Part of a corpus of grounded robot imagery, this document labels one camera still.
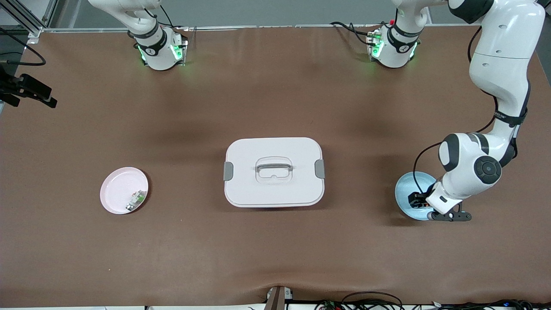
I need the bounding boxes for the light blue plate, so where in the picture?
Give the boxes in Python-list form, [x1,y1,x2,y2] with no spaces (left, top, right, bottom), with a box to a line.
[395,171,438,221]

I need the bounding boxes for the pink plate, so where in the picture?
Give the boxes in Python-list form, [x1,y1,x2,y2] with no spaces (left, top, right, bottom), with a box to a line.
[100,167,149,215]

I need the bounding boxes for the white storage box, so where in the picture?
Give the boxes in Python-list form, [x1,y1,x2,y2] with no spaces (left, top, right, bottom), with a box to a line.
[223,137,326,208]

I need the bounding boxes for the brown table cover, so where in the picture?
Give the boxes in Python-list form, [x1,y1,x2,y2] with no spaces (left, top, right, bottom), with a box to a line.
[0,24,551,308]

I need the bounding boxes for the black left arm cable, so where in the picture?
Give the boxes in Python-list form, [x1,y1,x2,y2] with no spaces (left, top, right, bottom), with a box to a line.
[413,26,500,196]

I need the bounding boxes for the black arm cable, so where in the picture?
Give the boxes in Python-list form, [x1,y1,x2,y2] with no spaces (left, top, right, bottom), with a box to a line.
[413,26,500,196]
[0,28,46,66]

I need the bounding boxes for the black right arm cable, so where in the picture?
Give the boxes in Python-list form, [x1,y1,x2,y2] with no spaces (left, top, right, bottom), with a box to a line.
[0,28,46,66]

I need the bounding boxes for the aluminium frame corner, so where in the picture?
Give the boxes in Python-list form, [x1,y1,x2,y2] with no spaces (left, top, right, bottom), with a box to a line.
[0,0,59,39]

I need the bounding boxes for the black looped cable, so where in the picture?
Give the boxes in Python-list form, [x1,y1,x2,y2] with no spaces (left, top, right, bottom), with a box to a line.
[342,291,404,310]

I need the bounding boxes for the black right base cable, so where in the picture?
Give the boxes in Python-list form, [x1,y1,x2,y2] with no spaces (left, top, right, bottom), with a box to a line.
[146,4,190,31]

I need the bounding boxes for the black base cable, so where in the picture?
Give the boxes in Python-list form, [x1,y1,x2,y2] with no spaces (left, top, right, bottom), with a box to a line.
[331,21,379,46]
[146,4,190,31]

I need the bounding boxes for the white green switch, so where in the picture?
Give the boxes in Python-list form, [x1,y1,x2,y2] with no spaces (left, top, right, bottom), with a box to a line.
[125,189,147,211]

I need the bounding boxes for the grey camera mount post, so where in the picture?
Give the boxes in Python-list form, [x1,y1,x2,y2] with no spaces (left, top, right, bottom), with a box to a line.
[263,285,285,310]

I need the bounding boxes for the black left base cable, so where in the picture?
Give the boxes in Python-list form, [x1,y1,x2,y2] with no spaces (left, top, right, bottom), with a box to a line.
[331,21,379,46]

